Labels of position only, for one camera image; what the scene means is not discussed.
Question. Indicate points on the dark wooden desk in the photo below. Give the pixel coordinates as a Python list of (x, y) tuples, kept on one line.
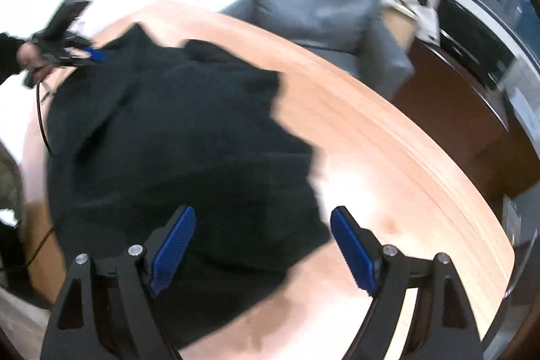
[(457, 132)]

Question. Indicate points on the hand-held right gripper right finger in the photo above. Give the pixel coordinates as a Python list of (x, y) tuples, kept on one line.
[(353, 248)]

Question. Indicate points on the person's left hand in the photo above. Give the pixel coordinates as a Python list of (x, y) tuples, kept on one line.
[(28, 57)]

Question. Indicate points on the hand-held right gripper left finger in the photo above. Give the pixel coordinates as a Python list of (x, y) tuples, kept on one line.
[(173, 248)]

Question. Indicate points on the black monitor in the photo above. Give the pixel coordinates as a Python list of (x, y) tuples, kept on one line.
[(474, 37)]

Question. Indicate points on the cardboard box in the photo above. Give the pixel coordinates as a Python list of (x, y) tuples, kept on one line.
[(398, 27)]

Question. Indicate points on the grey padded armchair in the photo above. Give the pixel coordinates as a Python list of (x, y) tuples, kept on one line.
[(320, 1)]

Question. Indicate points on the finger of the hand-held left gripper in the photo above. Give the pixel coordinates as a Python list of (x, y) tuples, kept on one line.
[(93, 54)]

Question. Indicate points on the black garment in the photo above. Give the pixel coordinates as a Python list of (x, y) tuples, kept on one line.
[(168, 157)]

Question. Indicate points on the person's left forearm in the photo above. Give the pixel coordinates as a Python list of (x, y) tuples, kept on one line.
[(9, 56)]

